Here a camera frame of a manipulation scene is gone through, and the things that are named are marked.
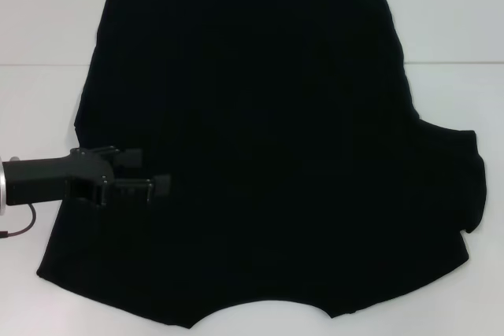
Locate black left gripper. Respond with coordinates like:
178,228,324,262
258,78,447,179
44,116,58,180
3,146,172,209

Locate black shirt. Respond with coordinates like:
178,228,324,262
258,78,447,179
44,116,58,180
35,0,489,331

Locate dark red cable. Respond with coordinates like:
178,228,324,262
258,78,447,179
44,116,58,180
0,204,39,240

